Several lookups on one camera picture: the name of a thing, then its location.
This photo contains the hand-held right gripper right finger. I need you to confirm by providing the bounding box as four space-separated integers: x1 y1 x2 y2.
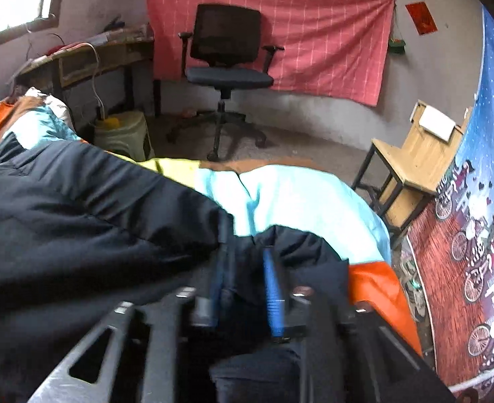
263 249 456 403

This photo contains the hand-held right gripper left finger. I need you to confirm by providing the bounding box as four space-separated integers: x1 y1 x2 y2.
28 248 231 403

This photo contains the dark navy puffer jacket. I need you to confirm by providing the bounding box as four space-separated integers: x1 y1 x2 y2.
0 136 352 403

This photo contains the orange teal brown striped blanket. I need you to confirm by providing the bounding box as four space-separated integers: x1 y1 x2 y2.
0 88 424 357

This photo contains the pale green plastic stool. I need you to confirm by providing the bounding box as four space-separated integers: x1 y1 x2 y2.
93 111 155 162

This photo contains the wooden chair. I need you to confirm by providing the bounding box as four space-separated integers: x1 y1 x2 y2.
351 100 472 236

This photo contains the white box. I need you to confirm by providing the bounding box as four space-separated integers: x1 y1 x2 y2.
419 105 457 141

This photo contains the wooden desk with shelves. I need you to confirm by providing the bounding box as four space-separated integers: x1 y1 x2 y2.
14 25 161 135

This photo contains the black office chair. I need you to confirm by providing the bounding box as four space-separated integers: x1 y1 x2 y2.
166 3 285 162

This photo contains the printed wall poster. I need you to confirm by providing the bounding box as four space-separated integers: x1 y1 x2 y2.
392 6 494 395

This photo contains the white cable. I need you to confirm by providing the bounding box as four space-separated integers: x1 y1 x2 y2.
75 42 107 120

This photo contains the pink checked wall cloth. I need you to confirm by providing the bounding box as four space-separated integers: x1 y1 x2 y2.
146 0 395 107

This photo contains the red wall paper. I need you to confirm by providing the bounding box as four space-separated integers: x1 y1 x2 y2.
405 2 438 35

